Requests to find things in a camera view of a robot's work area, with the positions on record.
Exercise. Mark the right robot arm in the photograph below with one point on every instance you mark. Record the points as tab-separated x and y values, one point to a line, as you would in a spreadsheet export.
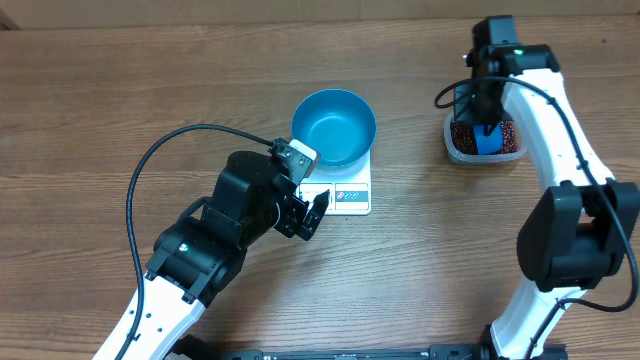
579	232

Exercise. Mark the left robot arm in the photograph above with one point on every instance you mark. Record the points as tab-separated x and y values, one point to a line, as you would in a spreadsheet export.
199	255

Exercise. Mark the red beans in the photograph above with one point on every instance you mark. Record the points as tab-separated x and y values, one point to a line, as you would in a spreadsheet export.
463	139

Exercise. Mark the clear plastic container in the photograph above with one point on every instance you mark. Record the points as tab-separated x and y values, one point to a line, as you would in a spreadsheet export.
460	158

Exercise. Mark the blue plastic scoop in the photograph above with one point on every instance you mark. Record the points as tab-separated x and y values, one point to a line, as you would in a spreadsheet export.
488	139

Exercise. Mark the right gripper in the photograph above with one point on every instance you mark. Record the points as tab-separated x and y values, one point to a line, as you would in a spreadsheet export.
465	114

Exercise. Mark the teal metal bowl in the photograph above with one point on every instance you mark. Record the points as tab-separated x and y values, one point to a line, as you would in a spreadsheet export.
338	124

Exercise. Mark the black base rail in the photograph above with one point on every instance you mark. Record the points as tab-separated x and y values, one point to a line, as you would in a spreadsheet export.
191	347

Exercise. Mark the white kitchen scale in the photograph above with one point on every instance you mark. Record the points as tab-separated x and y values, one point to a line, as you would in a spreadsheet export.
350	187

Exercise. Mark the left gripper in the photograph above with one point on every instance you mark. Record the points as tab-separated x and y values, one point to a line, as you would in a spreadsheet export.
295	210

